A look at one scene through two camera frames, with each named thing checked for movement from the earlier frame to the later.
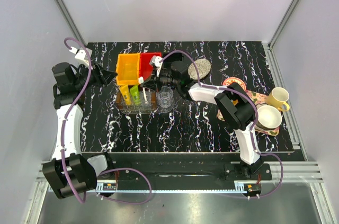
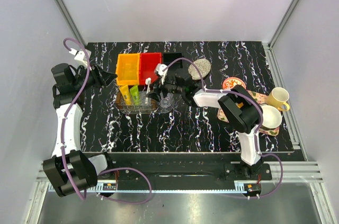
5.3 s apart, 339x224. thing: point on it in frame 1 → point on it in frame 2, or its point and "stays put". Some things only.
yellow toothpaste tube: x=124 y=90 stays put
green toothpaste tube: x=135 y=95 stays put
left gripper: x=102 y=78 stays put
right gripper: x=150 y=84 → x=162 y=87
